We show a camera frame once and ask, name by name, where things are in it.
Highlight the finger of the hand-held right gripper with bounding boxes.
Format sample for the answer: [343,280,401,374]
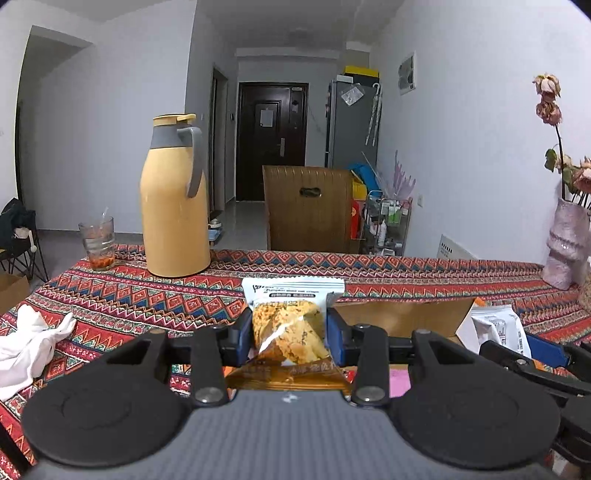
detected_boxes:
[479,340,591,402]
[525,331,591,370]

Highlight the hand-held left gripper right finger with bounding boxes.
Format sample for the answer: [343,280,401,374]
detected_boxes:
[325,307,483,409]

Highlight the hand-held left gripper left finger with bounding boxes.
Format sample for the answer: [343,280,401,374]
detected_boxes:
[95,315,254,408]

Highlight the cracker snack packet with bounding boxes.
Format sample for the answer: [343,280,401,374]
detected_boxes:
[226,277,354,402]

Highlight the white snack packet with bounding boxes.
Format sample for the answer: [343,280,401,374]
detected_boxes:
[471,307,533,360]

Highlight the red cardboard box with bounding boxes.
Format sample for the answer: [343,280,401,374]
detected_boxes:
[335,298,485,365]

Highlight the pink textured vase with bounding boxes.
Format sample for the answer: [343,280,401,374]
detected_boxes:
[541,198,591,291]

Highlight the red gift box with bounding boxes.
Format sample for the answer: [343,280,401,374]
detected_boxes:
[350,199,365,241]

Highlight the wooden chair back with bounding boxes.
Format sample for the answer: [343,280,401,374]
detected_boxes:
[262,165,354,254]

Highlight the rolling utility cart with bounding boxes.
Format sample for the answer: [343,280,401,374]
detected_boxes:
[362,196,411,257]

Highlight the yellow thermos jug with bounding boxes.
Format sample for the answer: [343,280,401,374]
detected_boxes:
[140,113,212,278]

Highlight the clear drinking glass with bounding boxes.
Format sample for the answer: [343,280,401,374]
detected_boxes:
[78,208,116,271]

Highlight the dark entrance door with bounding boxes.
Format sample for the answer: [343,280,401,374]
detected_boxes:
[238,82,309,202]

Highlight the grey refrigerator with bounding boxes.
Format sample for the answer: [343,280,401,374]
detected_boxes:
[325,78,380,169]

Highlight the white cloth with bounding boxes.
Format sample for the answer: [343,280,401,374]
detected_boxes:
[0,305,77,402]

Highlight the white folded umbrella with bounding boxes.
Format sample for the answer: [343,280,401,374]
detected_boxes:
[366,83,383,146]

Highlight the brown cardboard carton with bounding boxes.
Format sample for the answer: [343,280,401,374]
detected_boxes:
[0,272,31,315]

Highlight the dried pink roses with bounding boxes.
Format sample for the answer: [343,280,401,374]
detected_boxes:
[532,73,591,206]

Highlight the black chair with clothes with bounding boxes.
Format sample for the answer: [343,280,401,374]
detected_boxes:
[0,198,49,282]

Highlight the pink wall decal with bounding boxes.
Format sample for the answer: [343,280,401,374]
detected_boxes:
[392,150,416,200]

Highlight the white wall panel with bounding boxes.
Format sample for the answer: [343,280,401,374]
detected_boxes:
[398,52,417,96]

